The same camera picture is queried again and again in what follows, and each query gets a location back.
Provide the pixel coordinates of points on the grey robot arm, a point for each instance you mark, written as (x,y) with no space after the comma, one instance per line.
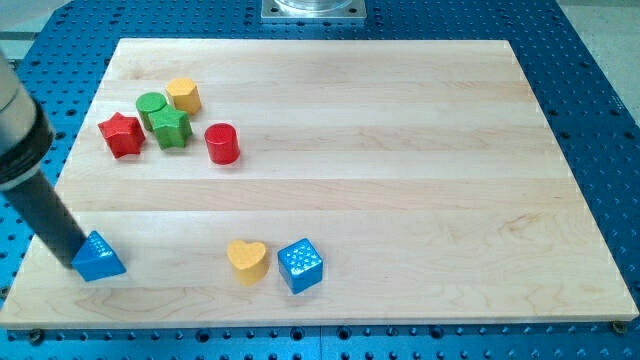
(26,136)

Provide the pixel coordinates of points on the yellow wooden heart block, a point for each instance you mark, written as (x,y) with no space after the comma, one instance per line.
(250,261)

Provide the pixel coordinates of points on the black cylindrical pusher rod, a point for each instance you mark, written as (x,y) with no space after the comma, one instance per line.
(37,202)

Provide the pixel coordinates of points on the red wooden star block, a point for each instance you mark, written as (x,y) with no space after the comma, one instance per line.
(122,134)

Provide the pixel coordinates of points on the yellow wooden hexagon block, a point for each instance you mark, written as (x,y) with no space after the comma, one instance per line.
(183,95)

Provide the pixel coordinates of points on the light wooden board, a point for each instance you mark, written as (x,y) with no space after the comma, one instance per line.
(423,172)

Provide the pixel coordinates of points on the green wooden cylinder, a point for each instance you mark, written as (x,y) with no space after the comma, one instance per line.
(148,103)

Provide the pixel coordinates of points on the green wooden star block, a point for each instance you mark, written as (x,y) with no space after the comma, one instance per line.
(171,127)

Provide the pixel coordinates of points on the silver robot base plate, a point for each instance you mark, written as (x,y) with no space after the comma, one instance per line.
(313,9)

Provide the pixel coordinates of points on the blue wooden triangle block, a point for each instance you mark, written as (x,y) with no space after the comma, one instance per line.
(96,259)

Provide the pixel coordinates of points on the blue wooden cube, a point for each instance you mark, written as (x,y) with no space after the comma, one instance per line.
(300,265)

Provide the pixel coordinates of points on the red wooden cylinder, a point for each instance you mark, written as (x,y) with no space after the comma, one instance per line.
(222,143)

